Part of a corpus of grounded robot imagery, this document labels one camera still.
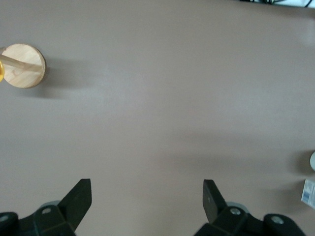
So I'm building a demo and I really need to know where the round wooden stand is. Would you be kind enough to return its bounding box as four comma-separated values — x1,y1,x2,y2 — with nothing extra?
0,43,46,89

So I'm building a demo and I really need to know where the blue white milk carton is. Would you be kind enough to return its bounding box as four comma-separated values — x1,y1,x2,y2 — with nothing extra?
300,178,315,207

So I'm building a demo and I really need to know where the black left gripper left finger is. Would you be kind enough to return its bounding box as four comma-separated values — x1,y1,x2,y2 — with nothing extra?
0,178,93,236

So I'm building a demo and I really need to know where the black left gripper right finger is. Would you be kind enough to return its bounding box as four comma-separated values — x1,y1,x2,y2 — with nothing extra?
194,179,307,236

